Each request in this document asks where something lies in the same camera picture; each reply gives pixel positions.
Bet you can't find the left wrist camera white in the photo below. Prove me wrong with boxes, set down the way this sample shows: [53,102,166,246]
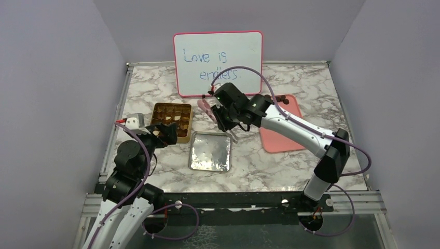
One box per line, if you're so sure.
[116,113,150,134]

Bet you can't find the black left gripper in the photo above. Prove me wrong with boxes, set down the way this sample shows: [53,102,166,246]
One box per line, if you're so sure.
[131,121,177,176]

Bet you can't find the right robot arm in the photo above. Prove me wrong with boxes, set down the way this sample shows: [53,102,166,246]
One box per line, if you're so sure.
[208,82,350,211]

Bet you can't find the gold chocolate box tray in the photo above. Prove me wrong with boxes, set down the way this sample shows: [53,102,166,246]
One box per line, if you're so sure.
[150,103,193,144]

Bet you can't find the chocolate pile on tray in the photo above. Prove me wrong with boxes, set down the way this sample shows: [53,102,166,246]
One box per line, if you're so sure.
[264,94,290,105]

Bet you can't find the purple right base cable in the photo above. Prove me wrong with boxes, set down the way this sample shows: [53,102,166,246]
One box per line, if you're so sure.
[298,184,355,238]

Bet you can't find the pink silicone tongs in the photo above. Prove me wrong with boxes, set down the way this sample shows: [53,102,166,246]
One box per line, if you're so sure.
[197,99,238,144]

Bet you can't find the silver tin lid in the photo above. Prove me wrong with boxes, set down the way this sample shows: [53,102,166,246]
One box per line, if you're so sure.
[188,132,232,172]

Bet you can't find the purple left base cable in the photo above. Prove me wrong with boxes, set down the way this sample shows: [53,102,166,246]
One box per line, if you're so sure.
[141,202,200,241]

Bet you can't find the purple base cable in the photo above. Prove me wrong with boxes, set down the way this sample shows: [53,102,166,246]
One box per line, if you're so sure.
[298,184,355,238]
[141,202,200,241]

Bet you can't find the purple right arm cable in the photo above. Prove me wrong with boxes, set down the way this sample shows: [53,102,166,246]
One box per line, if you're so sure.
[210,66,373,177]

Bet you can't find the pink-framed whiteboard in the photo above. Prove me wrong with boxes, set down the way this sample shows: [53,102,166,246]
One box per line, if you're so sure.
[173,31,263,98]

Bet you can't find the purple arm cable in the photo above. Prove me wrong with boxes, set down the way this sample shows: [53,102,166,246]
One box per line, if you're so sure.
[86,122,152,249]
[210,66,373,177]

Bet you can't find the black table base rail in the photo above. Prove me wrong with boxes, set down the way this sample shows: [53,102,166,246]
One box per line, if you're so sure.
[94,184,334,228]

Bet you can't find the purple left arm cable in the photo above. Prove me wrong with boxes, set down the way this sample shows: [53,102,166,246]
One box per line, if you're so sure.
[86,122,152,249]

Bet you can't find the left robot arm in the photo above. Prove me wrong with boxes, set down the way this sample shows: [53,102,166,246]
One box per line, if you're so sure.
[83,120,178,248]

